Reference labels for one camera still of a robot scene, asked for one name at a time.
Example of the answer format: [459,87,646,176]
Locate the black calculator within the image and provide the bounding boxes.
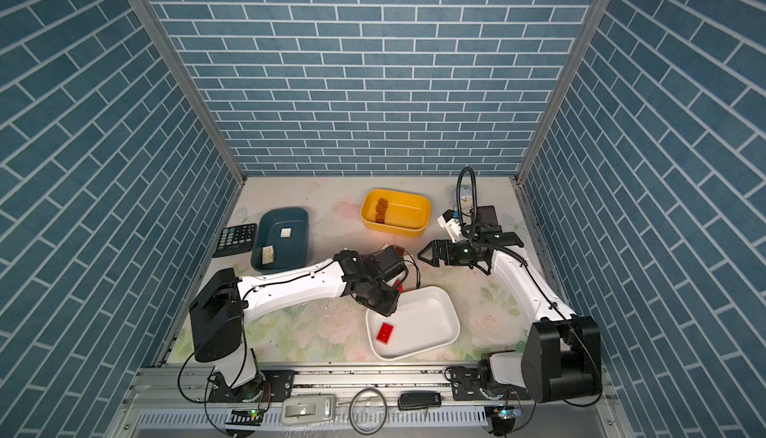
[213,224,257,258]

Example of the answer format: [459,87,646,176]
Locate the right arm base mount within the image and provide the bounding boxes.
[443,365,531,401]

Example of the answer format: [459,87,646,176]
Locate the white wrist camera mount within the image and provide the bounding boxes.
[437,210,467,243]

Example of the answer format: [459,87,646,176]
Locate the brown lego brick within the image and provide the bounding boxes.
[375,198,388,224]

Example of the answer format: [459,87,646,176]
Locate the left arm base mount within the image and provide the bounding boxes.
[207,369,295,404]

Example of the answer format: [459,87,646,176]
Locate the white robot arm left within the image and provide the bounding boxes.
[189,246,416,389]

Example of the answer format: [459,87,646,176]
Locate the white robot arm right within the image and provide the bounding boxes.
[417,240,604,406]

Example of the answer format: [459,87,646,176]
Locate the red lego brick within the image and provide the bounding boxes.
[375,322,393,344]

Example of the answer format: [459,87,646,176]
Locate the yellow plastic bin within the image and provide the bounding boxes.
[360,189,431,238]

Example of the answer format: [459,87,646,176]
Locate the aluminium rail base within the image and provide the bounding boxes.
[106,363,633,437]

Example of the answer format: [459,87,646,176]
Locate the black key fob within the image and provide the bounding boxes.
[397,390,442,411]

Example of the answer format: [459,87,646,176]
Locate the grey plastic box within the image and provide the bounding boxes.
[280,394,337,426]

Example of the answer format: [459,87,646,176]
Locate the dark teal plastic bin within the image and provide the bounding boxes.
[251,207,309,274]

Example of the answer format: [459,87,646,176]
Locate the black cable loop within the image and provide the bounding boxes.
[348,386,389,437]

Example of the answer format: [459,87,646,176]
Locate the white plastic bin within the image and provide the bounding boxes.
[365,286,461,361]

